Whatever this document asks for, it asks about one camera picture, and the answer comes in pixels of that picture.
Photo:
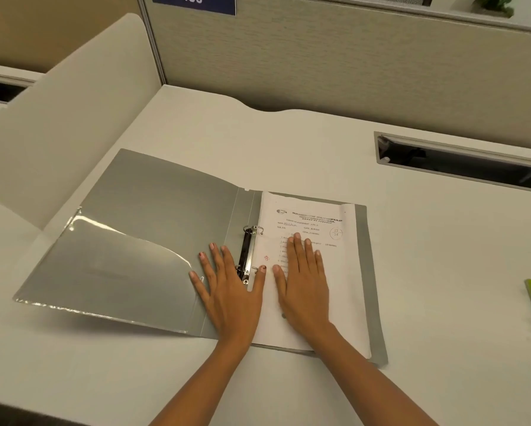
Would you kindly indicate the person's left hand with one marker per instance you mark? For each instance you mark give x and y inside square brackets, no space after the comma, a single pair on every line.
[232,310]

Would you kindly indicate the person's right hand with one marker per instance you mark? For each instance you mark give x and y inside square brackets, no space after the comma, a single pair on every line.
[305,297]

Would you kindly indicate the white paper pink house drawing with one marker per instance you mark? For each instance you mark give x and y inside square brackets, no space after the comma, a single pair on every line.
[349,283]

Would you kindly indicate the person's left forearm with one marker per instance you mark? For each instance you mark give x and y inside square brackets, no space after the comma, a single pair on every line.
[199,390]

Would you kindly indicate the person's right forearm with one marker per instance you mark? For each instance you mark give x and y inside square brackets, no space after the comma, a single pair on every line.
[372,386]

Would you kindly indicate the beige fabric partition panel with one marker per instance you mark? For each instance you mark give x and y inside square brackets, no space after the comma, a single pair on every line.
[336,62]

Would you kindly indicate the white side divider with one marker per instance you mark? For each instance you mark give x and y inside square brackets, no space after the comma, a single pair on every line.
[70,115]

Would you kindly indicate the blue desk number sign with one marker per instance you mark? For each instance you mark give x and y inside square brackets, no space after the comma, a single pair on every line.
[194,4]

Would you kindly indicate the brown partition panel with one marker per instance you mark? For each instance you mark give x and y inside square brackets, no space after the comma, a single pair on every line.
[48,26]

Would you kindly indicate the potted small-leaf plant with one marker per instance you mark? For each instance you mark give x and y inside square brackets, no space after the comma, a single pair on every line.
[494,4]

